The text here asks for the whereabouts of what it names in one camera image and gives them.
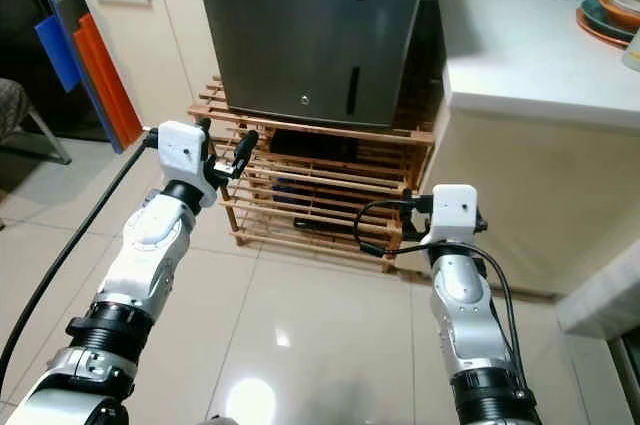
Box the green plate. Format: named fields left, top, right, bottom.
left=579, top=0, right=640, bottom=42

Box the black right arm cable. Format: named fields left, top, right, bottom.
left=353, top=195, right=527, bottom=388

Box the orange plate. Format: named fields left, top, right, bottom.
left=576, top=5, right=640, bottom=52

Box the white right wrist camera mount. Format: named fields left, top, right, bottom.
left=420, top=184, right=480, bottom=250

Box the orange cutting board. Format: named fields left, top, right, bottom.
left=71, top=12, right=145, bottom=150

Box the large grey blue board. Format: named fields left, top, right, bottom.
left=47, top=0, right=127, bottom=154

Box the wooden slatted rack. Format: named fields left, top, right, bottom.
left=187, top=75, right=437, bottom=248

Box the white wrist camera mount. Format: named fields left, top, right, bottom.
left=420, top=184, right=480, bottom=250
left=156, top=120, right=220, bottom=198

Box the small blue cutting board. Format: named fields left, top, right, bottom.
left=34, top=14, right=84, bottom=94

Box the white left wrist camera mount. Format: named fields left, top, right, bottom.
left=156, top=120, right=220, bottom=198

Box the white furniture edge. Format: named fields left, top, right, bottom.
left=554, top=237, right=640, bottom=425

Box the chair with patterned seat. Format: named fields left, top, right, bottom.
left=0, top=77, right=74, bottom=167

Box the cream kitchen cabinet white top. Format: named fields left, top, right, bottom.
left=56, top=0, right=212, bottom=137

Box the silver mini fridge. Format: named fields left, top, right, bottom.
left=192, top=0, right=449, bottom=133

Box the white island counter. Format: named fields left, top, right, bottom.
left=420, top=0, right=640, bottom=298

